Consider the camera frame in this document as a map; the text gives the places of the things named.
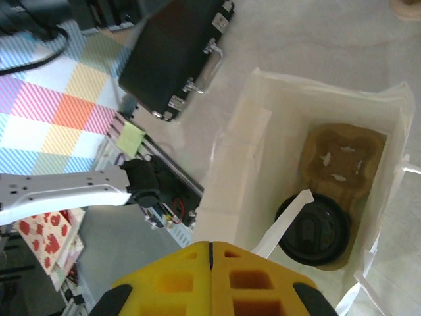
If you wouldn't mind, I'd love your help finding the brown pulp cup carrier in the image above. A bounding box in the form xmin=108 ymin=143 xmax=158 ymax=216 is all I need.
xmin=297 ymin=122 xmax=387 ymax=273

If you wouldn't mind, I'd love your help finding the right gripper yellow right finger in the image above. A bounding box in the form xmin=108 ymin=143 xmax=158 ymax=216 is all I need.
xmin=210 ymin=241 xmax=338 ymax=316

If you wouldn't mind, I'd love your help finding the black background cable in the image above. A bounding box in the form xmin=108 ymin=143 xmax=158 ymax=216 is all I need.
xmin=0 ymin=19 xmax=72 ymax=75

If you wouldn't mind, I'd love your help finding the dark background equipment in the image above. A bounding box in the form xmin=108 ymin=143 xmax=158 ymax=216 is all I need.
xmin=0 ymin=0 xmax=172 ymax=37

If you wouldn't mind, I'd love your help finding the plaid fabric backdrop panel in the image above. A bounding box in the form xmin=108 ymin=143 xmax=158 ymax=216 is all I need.
xmin=0 ymin=21 xmax=141 ymax=177

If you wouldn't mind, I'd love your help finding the green sticky note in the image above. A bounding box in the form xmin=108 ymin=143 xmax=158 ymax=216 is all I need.
xmin=116 ymin=120 xmax=148 ymax=156

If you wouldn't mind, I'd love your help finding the white paper takeout bag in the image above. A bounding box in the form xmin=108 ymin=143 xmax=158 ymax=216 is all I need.
xmin=192 ymin=67 xmax=421 ymax=316

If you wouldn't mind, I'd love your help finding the perforated metal cable tray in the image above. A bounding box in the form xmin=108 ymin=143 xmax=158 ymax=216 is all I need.
xmin=164 ymin=223 xmax=195 ymax=250

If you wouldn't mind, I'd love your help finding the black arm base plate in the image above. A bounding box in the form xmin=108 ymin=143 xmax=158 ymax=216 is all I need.
xmin=139 ymin=184 xmax=200 ymax=231

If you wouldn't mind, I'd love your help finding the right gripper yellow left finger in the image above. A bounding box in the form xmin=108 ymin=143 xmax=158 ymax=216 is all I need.
xmin=87 ymin=241 xmax=212 ymax=316

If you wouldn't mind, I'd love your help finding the white paper straw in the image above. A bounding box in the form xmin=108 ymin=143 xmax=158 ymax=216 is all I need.
xmin=252 ymin=188 xmax=316 ymax=261

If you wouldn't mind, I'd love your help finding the red strawberry print box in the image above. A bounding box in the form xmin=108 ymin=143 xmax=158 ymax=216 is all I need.
xmin=14 ymin=209 xmax=85 ymax=292

